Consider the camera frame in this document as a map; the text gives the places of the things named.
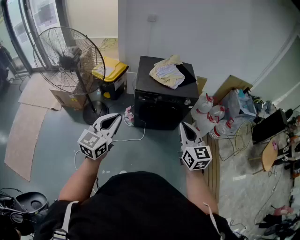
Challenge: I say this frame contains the person's left white strap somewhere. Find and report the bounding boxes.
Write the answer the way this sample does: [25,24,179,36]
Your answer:
[50,200,79,240]

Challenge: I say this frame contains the wooden slat panel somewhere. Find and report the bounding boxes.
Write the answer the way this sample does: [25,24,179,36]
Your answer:
[202,135,221,203]

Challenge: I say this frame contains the black monitor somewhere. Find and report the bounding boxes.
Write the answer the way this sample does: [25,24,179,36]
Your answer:
[252,108,289,144]

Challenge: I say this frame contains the person's black shirt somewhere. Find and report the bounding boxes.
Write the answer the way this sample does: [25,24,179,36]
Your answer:
[34,171,240,240]

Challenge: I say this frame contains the tangle of black cables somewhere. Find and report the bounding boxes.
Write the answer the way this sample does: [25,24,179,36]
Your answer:
[0,187,31,236]

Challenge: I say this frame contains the person's left forearm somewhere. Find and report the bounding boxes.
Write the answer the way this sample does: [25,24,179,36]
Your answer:
[58,153,110,202]

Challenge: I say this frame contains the brown cardboard piece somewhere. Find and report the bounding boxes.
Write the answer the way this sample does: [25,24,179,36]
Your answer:
[196,76,208,96]

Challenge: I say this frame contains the person's right forearm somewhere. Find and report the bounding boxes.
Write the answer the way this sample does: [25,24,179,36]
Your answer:
[186,167,220,215]

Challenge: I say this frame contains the gold wire basket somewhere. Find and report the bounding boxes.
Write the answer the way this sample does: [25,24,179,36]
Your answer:
[219,120,254,162]

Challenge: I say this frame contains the black box with yellow lid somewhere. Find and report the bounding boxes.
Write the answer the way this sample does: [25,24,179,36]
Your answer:
[91,56,129,101]

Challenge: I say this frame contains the clear plastic bag of items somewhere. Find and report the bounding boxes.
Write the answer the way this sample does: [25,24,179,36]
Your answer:
[222,88,257,121]

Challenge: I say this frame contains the flat cardboard sheet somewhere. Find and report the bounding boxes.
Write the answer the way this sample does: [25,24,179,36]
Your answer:
[4,103,49,182]
[18,75,63,111]

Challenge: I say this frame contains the white dotted cloth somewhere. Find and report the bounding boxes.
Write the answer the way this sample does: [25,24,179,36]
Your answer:
[156,63,186,90]

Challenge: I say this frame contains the black washing machine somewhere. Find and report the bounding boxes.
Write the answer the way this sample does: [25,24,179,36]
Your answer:
[134,55,200,131]

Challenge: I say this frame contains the black pedestal fan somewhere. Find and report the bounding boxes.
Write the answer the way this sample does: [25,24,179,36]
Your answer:
[33,26,110,126]

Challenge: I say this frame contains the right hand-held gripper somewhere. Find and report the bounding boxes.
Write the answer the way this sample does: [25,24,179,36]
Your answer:
[179,121,213,172]

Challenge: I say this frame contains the printed cardboard box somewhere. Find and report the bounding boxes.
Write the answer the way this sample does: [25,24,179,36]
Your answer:
[49,88,89,110]

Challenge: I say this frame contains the pink cloth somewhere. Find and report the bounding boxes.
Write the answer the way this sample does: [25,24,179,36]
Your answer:
[273,205,294,216]

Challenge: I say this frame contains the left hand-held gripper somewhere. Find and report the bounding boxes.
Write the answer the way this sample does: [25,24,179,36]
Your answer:
[77,113,123,161]

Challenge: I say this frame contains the black round device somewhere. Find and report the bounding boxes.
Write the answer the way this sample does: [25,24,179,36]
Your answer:
[15,191,49,216]

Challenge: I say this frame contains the round wooden stool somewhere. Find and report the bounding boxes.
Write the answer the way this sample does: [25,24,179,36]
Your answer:
[248,138,279,175]

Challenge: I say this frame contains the white cable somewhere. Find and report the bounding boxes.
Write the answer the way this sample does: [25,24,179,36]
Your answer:
[74,119,146,171]

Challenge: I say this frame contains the black cloth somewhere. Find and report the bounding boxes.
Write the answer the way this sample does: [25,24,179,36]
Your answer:
[175,62,197,88]

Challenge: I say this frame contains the person's right white strap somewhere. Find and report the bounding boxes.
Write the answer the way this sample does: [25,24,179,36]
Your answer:
[202,202,225,240]

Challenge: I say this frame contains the glass door with black frame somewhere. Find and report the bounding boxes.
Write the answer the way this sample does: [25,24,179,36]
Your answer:
[0,0,71,73]

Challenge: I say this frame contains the person's white strap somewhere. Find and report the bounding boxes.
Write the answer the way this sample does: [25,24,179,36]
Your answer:
[202,202,225,240]
[50,200,79,240]

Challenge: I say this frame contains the pale yellow cloth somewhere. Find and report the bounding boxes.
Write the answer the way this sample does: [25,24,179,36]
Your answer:
[149,55,186,90]

